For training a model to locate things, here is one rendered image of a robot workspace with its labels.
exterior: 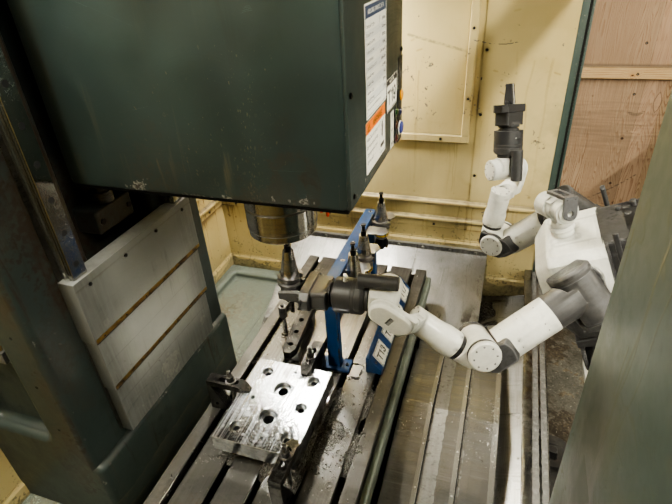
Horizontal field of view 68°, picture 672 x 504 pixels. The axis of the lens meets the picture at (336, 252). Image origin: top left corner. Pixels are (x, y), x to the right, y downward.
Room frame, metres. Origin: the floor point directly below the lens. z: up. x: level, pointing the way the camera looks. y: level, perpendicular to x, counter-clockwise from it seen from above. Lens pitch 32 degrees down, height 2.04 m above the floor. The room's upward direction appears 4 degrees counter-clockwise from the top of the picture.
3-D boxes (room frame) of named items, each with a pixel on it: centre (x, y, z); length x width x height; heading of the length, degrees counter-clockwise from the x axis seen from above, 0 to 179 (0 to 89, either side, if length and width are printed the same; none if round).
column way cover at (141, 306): (1.16, 0.54, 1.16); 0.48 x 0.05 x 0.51; 160
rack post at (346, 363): (1.15, 0.02, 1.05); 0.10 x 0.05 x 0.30; 70
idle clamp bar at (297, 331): (1.28, 0.14, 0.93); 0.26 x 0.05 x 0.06; 165
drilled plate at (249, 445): (0.94, 0.19, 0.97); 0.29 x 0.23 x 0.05; 160
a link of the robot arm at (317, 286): (0.98, 0.02, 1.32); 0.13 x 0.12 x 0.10; 163
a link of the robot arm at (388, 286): (0.95, -0.09, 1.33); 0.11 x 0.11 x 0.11; 73
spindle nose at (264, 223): (1.01, 0.12, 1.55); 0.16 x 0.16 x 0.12
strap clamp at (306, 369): (1.09, 0.09, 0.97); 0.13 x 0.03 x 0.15; 160
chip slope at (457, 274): (1.62, -0.11, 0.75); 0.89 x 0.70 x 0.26; 70
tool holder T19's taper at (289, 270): (1.01, 0.12, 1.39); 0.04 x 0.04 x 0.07
